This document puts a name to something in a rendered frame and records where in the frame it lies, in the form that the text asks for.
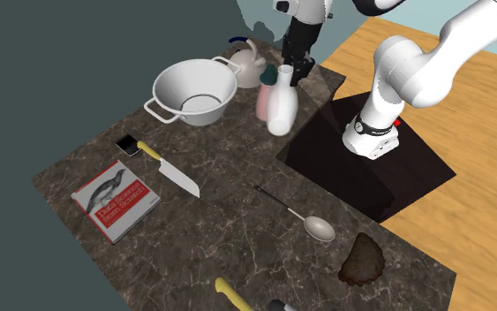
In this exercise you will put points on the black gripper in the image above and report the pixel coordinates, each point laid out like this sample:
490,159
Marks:
303,36

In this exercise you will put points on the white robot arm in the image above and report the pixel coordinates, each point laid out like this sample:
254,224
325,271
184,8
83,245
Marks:
407,77

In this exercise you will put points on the white vase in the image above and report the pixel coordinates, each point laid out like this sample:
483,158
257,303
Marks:
282,107

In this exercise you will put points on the pink bottle with teal cap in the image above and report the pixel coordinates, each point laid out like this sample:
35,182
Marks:
262,101

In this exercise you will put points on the dark robot stand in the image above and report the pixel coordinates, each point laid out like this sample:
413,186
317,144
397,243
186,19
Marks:
338,172

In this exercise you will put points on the small black phone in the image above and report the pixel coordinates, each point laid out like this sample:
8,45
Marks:
127,144

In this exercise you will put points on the brown lumpy rock shape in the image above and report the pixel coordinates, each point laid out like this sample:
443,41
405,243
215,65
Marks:
363,260

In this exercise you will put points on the red and white book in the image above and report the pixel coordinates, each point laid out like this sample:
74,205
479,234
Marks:
117,202

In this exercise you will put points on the black and silver utensil tip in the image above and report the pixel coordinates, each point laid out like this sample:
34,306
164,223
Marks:
279,306

